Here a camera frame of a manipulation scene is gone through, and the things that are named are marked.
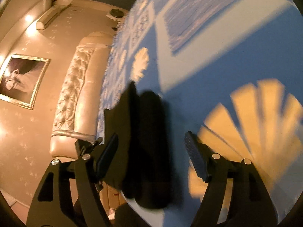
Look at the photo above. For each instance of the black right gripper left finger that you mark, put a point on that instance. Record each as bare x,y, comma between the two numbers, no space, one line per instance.
68,193

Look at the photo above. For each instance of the cream tufted headboard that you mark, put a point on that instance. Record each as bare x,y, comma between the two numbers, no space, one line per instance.
78,104

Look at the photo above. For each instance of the blue patterned bed sheet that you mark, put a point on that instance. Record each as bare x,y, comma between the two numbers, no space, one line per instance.
229,71

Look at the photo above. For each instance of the white wall air conditioner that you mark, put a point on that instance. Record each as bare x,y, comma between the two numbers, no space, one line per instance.
46,19

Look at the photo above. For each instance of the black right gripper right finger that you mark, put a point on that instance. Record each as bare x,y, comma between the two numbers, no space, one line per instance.
235,194

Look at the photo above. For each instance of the cream bedside cabinet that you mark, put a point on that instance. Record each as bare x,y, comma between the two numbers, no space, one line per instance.
110,198

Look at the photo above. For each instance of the black pants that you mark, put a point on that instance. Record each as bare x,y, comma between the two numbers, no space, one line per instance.
142,168

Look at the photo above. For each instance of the framed wall picture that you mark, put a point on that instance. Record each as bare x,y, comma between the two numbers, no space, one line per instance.
21,76

